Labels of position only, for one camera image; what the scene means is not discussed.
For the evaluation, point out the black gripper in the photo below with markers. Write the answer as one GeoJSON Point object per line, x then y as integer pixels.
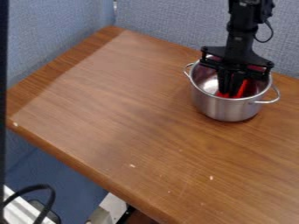
{"type": "Point", "coordinates": [235, 62]}

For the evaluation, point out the red plastic block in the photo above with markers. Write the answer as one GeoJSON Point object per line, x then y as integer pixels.
{"type": "Point", "coordinates": [239, 93]}

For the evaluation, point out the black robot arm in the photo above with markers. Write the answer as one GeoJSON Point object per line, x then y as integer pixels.
{"type": "Point", "coordinates": [247, 15]}

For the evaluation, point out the metal pot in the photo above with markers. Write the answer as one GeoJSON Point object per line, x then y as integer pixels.
{"type": "Point", "coordinates": [222, 108]}

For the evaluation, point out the white table frame part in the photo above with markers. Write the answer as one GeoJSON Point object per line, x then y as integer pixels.
{"type": "Point", "coordinates": [108, 212]}

